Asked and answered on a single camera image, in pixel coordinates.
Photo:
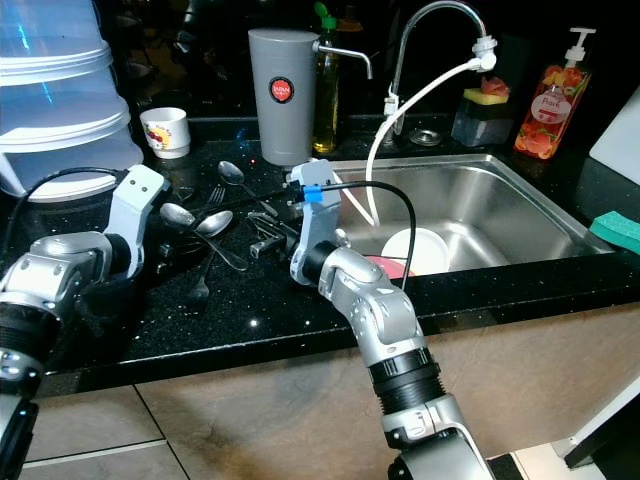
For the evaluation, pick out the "silver metal spoon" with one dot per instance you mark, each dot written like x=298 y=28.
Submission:
x=175 y=214
x=215 y=223
x=230 y=172

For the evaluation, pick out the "red plate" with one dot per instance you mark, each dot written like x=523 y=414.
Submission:
x=385 y=266

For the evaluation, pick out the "silver metal fork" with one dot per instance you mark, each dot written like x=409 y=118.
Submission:
x=215 y=198
x=198 y=290

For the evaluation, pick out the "stainless steel sink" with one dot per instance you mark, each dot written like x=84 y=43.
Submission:
x=490 y=205

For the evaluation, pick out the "dark translucent sponge holder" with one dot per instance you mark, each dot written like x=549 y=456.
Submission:
x=478 y=128

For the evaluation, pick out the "round metal sink hole cap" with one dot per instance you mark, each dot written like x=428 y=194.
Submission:
x=426 y=137

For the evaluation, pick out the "oil bottle with green cap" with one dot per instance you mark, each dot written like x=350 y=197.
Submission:
x=326 y=110

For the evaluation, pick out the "yellow sponge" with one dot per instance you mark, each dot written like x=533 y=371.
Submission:
x=478 y=96

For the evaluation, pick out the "chrome sink faucet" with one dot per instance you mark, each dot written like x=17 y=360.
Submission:
x=450 y=4

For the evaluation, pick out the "red scouring pad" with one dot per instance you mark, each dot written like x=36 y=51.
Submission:
x=497 y=87

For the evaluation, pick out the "green sponge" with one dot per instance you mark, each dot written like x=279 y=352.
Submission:
x=618 y=232

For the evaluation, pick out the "grey cylindrical water filter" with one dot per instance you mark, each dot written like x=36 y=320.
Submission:
x=283 y=135

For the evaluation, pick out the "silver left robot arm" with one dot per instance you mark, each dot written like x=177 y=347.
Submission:
x=60 y=265

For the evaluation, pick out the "white mug with red print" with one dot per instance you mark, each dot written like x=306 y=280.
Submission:
x=168 y=125

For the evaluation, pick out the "white board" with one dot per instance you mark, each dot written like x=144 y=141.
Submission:
x=620 y=140

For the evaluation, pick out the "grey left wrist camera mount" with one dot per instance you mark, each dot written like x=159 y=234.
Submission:
x=138 y=200

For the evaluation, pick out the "peach soap pump bottle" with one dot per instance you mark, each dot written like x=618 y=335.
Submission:
x=550 y=115

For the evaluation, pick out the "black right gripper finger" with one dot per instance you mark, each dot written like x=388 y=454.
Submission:
x=262 y=245
x=266 y=228

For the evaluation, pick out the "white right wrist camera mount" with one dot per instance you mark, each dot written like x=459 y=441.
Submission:
x=318 y=225

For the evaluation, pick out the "white plate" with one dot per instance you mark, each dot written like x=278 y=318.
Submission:
x=420 y=245

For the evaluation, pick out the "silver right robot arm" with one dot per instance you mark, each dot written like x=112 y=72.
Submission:
x=380 y=310

